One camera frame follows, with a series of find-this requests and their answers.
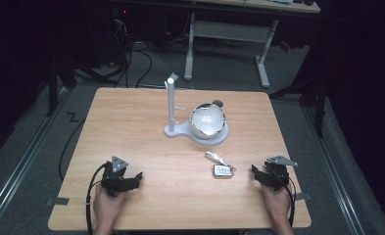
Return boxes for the grey tape strip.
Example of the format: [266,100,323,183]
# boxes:
[293,192,313,202]
[45,197,71,207]

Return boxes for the dark computer tower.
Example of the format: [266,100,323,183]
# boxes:
[88,4,133,68]

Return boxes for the white-framed wooden desk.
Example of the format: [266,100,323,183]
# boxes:
[183,0,321,89]

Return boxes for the metal floor rail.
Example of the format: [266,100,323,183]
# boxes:
[0,87,71,235]
[302,104,367,235]

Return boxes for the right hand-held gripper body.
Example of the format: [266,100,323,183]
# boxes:
[262,155,299,192]

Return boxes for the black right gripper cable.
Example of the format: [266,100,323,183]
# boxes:
[271,170,296,228]

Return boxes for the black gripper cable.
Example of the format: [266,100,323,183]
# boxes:
[84,162,109,235]
[271,170,296,228]

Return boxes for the silver metal bowl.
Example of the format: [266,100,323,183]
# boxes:
[189,102,227,141]

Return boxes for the silver remote key fob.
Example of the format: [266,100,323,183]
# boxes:
[212,164,234,179]

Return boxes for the person's left hand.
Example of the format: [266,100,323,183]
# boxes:
[92,185,128,229]

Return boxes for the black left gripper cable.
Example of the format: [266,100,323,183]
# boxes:
[84,162,109,235]

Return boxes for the bundle of black cables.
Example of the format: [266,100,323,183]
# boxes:
[113,18,194,89]

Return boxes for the person's right hand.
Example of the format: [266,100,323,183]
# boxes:
[261,182,293,229]

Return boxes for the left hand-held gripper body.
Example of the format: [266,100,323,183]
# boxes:
[100,155,133,198]

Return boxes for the white stand with pole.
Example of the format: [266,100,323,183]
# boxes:
[164,71,230,147]

